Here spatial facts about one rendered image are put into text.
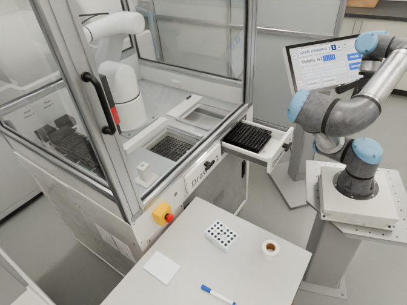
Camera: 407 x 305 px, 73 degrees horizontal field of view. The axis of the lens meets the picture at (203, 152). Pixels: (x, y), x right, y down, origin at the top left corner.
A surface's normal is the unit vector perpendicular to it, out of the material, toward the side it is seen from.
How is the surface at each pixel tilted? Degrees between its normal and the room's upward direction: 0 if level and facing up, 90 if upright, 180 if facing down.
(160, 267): 0
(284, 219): 1
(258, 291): 0
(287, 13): 90
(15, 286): 90
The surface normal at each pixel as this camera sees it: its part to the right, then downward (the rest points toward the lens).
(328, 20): -0.57, 0.56
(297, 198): -0.07, -0.73
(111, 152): 0.82, 0.32
